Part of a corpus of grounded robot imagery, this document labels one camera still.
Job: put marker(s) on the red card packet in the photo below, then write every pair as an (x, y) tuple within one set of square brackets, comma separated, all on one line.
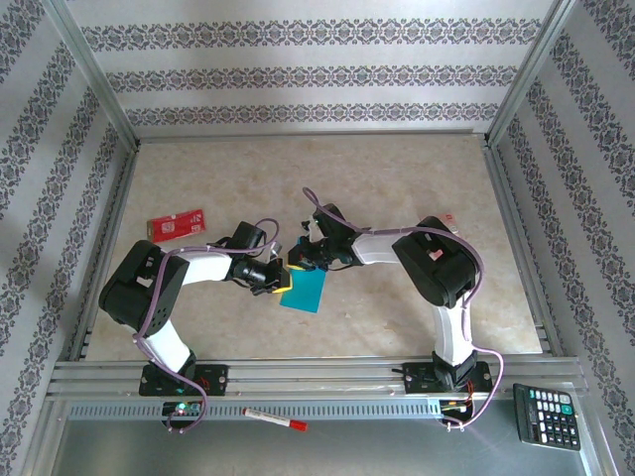
[(176, 226)]

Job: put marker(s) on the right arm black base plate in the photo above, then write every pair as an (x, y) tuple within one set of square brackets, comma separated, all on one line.
[(417, 379)]

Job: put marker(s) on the left black wrist camera box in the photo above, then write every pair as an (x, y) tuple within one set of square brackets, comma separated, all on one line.
[(246, 234)]

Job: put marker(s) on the aluminium table edge rail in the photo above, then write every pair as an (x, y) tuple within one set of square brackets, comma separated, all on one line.
[(516, 238), (312, 137), (110, 238)]

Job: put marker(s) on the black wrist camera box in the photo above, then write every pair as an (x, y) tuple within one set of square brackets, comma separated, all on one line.
[(246, 234), (333, 220)]

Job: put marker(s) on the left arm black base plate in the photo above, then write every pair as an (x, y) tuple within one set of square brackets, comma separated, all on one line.
[(215, 379)]

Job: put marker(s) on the blue square paper sheet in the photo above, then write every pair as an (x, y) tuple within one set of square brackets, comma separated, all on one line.
[(305, 292)]

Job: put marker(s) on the right black wrist camera box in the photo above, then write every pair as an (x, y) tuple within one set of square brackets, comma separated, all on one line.
[(333, 220)]

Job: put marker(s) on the black calculator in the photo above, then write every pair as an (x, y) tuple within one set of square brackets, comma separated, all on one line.
[(546, 416)]

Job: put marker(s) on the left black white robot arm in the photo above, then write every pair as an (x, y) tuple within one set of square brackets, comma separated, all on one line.
[(144, 287)]

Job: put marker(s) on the white marker with red cap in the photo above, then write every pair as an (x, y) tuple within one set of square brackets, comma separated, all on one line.
[(275, 419)]

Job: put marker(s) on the right white camera bracket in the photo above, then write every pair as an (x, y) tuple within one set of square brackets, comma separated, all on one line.
[(312, 230)]

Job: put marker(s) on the aluminium frame post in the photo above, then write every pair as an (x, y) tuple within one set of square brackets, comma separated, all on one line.
[(91, 74), (529, 74)]

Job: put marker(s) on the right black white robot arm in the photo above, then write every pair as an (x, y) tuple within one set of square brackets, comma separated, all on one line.
[(436, 263)]

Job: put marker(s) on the grey metal shelf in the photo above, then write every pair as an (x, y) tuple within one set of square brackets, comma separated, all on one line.
[(347, 451)]

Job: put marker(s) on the pink blister pack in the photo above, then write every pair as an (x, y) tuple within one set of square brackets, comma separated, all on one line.
[(449, 221)]

